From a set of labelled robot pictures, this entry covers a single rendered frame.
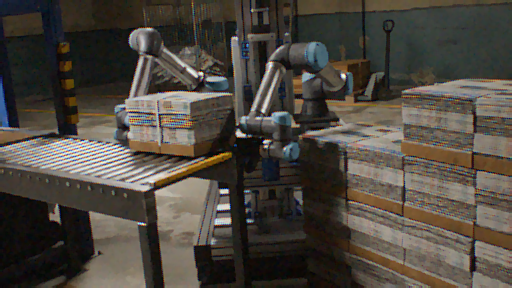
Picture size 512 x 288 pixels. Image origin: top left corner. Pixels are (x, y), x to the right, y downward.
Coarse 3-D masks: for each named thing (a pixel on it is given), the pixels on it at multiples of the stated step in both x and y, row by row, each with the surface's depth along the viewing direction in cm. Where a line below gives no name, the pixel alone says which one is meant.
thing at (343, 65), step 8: (336, 64) 847; (344, 64) 837; (352, 64) 840; (360, 64) 857; (368, 64) 880; (304, 72) 915; (352, 72) 842; (360, 72) 860; (368, 72) 882; (296, 80) 879; (360, 80) 861; (368, 80) 882; (296, 88) 882; (352, 88) 843; (360, 88) 864; (296, 96) 923; (352, 96) 828
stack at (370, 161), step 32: (352, 128) 249; (384, 128) 243; (320, 160) 234; (352, 160) 220; (384, 160) 205; (416, 160) 192; (320, 192) 238; (384, 192) 207; (416, 192) 195; (448, 192) 184; (480, 192) 174; (320, 224) 243; (352, 224) 225; (384, 224) 210; (416, 224) 197; (480, 224) 175; (320, 256) 248; (352, 256) 228; (384, 256) 214; (416, 256) 201; (448, 256) 187; (480, 256) 178
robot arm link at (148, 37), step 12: (144, 36) 265; (156, 36) 267; (144, 48) 264; (156, 48) 265; (144, 60) 265; (156, 60) 269; (144, 72) 265; (132, 84) 267; (144, 84) 266; (132, 96) 265
